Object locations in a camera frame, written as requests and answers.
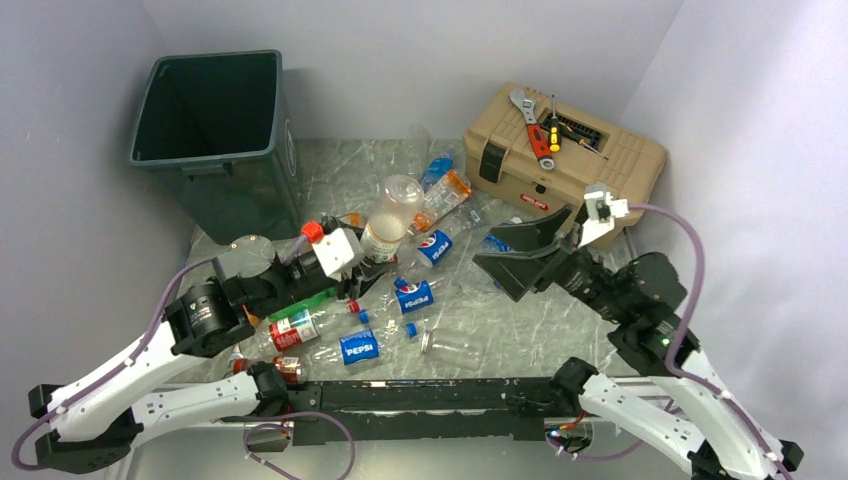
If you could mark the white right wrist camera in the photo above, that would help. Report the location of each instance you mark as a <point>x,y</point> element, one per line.
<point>603,210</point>

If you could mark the tan plastic toolbox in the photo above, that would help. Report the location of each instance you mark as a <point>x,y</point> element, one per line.
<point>501,163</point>

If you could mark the yellow black screwdriver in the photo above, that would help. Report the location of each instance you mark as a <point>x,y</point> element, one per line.
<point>554,135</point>

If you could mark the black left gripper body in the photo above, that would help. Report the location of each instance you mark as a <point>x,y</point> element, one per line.
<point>304,282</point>

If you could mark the clear orange-label bottle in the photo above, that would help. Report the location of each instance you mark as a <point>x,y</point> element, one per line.
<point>451,190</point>

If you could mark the crushed red soda can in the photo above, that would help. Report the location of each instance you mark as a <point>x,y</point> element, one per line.
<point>293,369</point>

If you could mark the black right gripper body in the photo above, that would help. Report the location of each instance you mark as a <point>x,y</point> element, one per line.
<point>584,276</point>

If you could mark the red label Coke bottle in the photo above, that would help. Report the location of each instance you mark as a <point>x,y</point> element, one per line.
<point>279,331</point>

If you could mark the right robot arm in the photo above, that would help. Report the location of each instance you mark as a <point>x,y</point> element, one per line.
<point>713,436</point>

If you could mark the dark green trash bin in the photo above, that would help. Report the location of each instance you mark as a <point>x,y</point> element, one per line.
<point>214,130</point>

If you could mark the red-handled adjustable wrench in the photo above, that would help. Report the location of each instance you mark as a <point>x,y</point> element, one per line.
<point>538,139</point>

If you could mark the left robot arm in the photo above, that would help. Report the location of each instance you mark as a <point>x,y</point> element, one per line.
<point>96,421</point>

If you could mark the crushed clear blue bottle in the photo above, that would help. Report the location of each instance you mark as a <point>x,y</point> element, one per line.
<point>472,214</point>

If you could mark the clear ribbed plastic jar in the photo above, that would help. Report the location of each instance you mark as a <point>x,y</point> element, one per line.
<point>401,197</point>

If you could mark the tall clear bottle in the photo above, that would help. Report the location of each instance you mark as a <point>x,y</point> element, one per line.
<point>416,149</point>

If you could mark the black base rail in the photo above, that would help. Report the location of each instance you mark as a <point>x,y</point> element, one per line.
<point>519,408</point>

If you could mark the blue label water bottle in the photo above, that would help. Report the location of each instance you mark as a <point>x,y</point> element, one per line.
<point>435,170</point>

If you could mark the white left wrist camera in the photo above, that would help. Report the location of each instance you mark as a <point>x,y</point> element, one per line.
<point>337,251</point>

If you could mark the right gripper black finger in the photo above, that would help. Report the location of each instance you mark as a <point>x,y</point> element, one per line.
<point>521,272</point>
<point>534,234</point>

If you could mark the green plastic bottle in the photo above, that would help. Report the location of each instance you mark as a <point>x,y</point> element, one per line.
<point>316,300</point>

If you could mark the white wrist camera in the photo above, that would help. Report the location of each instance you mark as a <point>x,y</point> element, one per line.
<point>603,210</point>
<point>337,251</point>

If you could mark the white-capped blue water bottle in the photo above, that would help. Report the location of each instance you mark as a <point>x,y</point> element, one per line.
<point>493,244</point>

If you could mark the Starbucks latte bottle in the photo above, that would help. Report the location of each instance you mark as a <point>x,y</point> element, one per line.
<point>382,237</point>

